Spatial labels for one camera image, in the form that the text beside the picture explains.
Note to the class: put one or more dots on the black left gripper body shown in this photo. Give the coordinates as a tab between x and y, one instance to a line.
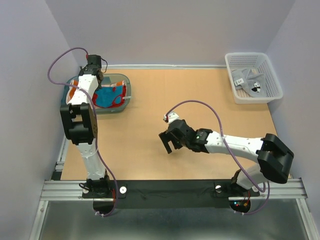
100	84

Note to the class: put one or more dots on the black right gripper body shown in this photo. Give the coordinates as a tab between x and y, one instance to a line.
184	143

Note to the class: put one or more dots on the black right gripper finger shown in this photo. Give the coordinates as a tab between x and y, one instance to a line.
165	139
176	143

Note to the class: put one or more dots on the orange and white towel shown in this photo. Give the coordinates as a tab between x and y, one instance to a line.
70	91

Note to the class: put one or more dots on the red and blue cloth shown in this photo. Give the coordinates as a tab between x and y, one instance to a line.
110	96

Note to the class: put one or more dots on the grey cloth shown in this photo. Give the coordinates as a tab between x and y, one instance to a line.
254	84

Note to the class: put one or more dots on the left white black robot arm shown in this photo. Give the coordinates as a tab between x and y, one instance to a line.
80	126

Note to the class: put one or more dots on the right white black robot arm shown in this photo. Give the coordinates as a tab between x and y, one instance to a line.
273	159

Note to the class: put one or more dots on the teal translucent plastic tub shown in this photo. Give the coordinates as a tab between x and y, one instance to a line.
82	99

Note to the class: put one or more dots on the white perforated plastic basket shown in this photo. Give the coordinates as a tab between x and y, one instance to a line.
259	63

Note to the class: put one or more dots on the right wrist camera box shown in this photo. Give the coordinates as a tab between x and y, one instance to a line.
170	117

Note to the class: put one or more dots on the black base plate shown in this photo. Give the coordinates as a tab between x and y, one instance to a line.
151	202

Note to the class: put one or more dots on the aluminium frame rail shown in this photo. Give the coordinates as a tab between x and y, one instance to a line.
70	190

